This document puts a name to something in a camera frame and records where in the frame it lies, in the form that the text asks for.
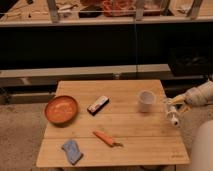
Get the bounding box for small white bottle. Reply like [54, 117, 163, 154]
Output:
[166, 105, 179, 126]

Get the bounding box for black hanging cable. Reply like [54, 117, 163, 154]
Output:
[132, 0, 139, 80]

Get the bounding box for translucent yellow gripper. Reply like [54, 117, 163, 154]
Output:
[163, 94, 191, 114]

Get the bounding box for white plastic cup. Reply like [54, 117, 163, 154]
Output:
[138, 90, 156, 113]

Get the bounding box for wooden folding table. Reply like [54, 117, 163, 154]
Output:
[36, 80, 189, 168]

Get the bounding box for orange carrot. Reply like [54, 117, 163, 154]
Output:
[93, 131, 121, 147]

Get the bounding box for orange bowl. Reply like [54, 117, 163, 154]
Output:
[44, 95, 78, 125]

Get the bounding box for red object on shelf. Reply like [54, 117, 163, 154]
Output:
[102, 0, 135, 17]

